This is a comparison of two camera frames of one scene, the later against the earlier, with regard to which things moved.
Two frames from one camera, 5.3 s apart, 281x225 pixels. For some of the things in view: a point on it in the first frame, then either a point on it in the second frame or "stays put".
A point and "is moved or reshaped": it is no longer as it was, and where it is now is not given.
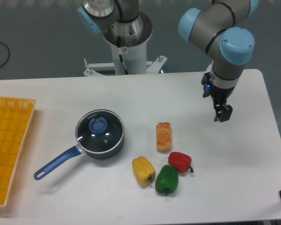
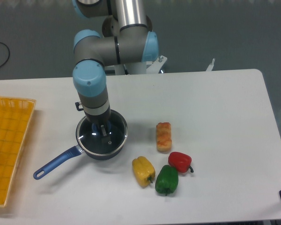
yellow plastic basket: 11,121 stays put
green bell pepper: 166,180 stays put
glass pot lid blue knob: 98,124 is moved or reshaped
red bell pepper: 181,161 stays put
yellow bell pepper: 143,170 stays put
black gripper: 220,95 to 99,120
